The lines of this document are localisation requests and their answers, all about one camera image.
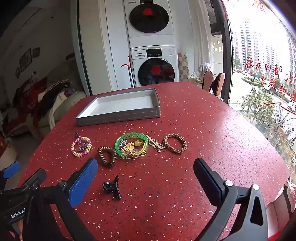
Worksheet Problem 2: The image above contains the black hair claw clip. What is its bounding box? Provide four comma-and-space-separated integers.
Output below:
102, 175, 122, 200

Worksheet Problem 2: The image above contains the brown spiral hair tie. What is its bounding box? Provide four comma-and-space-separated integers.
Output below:
97, 146, 118, 168

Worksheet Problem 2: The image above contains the white washing machine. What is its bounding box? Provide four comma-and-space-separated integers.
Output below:
130, 46, 179, 88

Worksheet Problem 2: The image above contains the white tall cabinet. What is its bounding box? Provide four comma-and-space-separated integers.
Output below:
77, 0, 132, 95

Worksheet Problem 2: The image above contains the grey jewelry tray box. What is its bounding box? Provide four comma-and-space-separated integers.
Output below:
76, 88, 161, 127

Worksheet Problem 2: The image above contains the brown braided bracelet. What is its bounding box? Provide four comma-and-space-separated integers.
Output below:
162, 133, 187, 155

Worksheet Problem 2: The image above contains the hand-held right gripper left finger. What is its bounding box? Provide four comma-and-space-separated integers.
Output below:
29, 158, 99, 241

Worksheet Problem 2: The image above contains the white bag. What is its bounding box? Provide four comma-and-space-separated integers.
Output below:
190, 62, 212, 86

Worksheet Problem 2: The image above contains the brown slipper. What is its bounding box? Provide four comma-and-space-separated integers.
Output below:
202, 71, 214, 92
211, 73, 226, 96

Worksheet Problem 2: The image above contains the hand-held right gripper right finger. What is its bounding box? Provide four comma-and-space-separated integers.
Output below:
193, 158, 269, 241

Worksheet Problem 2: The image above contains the pink yellow spiral bracelet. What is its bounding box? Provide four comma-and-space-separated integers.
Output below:
71, 137, 92, 158

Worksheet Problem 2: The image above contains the green translucent bangle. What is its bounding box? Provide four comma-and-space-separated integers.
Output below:
115, 132, 148, 159

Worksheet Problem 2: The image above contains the metal keychain charm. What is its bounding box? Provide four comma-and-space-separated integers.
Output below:
74, 133, 89, 152

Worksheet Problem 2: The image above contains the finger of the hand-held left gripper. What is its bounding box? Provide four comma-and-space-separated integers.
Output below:
22, 169, 47, 189
2, 161, 22, 179

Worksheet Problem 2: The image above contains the large wall picture frame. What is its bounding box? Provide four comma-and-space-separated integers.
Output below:
20, 49, 32, 72

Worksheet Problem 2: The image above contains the red handled mop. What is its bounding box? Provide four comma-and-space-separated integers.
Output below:
120, 56, 136, 88

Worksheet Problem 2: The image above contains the pile of clothes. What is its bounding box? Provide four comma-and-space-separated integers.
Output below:
13, 77, 77, 121

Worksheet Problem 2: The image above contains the white tumble dryer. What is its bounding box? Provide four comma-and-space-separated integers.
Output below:
123, 0, 175, 49

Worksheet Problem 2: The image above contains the cream sofa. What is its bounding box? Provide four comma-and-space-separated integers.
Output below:
38, 91, 87, 137

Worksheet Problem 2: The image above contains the yellow cord bead necklace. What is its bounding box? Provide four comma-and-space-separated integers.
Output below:
119, 139, 148, 158

